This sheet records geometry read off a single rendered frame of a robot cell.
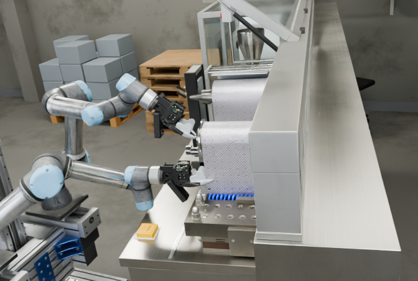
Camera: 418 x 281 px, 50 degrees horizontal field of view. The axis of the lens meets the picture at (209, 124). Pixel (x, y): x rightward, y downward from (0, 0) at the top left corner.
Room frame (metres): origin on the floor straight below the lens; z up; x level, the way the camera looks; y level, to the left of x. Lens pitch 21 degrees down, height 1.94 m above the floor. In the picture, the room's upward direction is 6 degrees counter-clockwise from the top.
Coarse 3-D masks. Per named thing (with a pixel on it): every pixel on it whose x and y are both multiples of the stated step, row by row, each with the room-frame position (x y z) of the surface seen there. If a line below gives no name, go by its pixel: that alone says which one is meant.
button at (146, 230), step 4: (144, 224) 1.56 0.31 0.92; (148, 224) 1.56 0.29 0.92; (152, 224) 1.55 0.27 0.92; (156, 224) 1.55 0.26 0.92; (140, 228) 1.54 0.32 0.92; (144, 228) 1.53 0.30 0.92; (148, 228) 1.53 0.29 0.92; (152, 228) 1.53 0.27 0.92; (156, 228) 1.54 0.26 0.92; (140, 232) 1.51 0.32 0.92; (144, 232) 1.51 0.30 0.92; (148, 232) 1.50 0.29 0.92; (152, 232) 1.50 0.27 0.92; (156, 232) 1.53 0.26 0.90; (140, 236) 1.50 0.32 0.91; (144, 236) 1.50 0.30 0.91; (148, 236) 1.50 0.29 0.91; (152, 236) 1.49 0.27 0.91
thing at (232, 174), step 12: (204, 156) 1.56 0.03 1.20; (216, 156) 1.55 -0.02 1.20; (228, 156) 1.54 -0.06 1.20; (240, 156) 1.53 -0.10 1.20; (216, 168) 1.55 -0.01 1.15; (228, 168) 1.54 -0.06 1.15; (240, 168) 1.53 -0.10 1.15; (216, 180) 1.55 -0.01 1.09; (228, 180) 1.54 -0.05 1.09; (240, 180) 1.53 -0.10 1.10; (252, 180) 1.52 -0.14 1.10; (216, 192) 1.55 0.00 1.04; (228, 192) 1.54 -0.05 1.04; (240, 192) 1.53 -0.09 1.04; (252, 192) 1.52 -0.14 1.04
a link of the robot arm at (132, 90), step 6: (120, 78) 1.66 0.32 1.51; (126, 78) 1.66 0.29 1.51; (132, 78) 1.67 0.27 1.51; (120, 84) 1.65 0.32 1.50; (126, 84) 1.65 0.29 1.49; (132, 84) 1.65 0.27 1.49; (138, 84) 1.66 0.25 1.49; (120, 90) 1.66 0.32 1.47; (126, 90) 1.64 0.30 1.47; (132, 90) 1.64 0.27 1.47; (138, 90) 1.64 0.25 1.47; (144, 90) 1.64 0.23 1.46; (126, 96) 1.65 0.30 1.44; (132, 96) 1.64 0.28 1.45; (138, 96) 1.63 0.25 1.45; (132, 102) 1.67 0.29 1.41; (138, 102) 1.64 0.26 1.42
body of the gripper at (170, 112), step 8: (160, 96) 1.63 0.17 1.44; (152, 104) 1.62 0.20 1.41; (160, 104) 1.64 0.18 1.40; (168, 104) 1.62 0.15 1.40; (176, 104) 1.64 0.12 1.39; (160, 112) 1.63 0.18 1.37; (168, 112) 1.61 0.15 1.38; (176, 112) 1.62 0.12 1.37; (160, 120) 1.62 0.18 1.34; (168, 120) 1.61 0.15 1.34; (176, 120) 1.61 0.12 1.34
